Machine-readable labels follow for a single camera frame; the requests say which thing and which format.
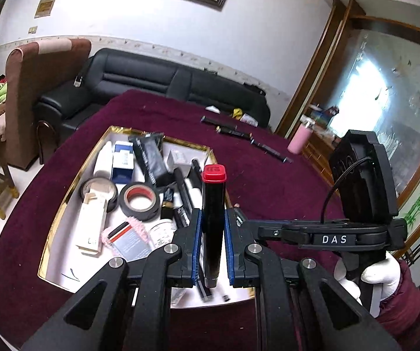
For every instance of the wooden framed glass partition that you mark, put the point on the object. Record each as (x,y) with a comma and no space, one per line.
(327,44)

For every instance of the blue white medicine box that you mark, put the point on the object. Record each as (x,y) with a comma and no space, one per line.
(122,168)

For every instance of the black printed pouch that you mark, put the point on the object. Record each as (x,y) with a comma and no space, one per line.
(149,157)

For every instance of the small yellow wrapper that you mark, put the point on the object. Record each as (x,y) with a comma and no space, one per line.
(237,113)

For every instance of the wall switch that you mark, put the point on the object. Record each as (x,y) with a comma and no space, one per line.
(32,29)

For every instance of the brown armchair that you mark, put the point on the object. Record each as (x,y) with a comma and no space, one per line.
(23,117)

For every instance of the person's right forearm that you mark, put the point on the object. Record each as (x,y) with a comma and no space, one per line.
(411,310)

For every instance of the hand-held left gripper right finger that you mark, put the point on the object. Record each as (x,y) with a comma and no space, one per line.
(229,248)

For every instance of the grey tape roll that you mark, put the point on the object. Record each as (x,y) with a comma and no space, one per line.
(111,190)

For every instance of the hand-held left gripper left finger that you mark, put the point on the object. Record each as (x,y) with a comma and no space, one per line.
(196,248)

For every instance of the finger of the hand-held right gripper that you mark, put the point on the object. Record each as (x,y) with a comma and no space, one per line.
(279,232)

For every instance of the gold rimmed white tray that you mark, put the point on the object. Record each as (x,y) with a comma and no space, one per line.
(67,263)

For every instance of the person's right hand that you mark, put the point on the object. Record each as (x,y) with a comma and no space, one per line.
(382,274)

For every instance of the white plastic bottle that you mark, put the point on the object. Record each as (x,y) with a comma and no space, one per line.
(103,161)

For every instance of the black leather sofa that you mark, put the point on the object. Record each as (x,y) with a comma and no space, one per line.
(140,76)

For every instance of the black marker white end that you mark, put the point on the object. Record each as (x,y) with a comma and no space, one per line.
(196,179)

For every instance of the long white box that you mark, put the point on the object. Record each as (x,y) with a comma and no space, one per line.
(91,226)

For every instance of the pink water bottle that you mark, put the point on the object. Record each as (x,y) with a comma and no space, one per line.
(299,139)

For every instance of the black tape roll red core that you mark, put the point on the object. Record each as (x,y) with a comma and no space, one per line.
(137,215)

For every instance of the black marker red cap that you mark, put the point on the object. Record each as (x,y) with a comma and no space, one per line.
(213,219)

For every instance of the black gold lipstick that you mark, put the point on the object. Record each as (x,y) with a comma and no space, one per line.
(168,204)

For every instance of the gold wall plaque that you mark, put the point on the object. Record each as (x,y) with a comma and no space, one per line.
(45,6)

